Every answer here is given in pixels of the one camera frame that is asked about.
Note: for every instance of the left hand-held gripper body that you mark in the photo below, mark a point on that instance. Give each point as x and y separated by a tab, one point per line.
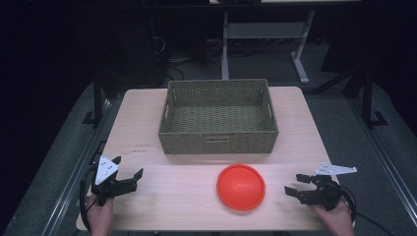
105	188

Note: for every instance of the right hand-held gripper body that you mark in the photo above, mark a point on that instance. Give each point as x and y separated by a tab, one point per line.
324	193

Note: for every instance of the red round plate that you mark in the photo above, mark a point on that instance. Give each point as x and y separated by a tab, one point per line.
241	187

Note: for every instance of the green woven basket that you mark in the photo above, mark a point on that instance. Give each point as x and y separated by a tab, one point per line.
218	118

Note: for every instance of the person's left hand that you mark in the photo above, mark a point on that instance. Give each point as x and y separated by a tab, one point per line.
100	214

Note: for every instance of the person's right hand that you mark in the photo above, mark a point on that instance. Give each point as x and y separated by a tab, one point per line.
336	219

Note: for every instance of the black metal stand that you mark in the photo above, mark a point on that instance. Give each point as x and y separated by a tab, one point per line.
368	98
97	98

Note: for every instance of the aluminium rail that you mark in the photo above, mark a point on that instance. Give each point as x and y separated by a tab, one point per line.
383	157
75	170

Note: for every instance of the white metal table frame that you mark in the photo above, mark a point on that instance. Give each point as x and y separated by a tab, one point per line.
262	31

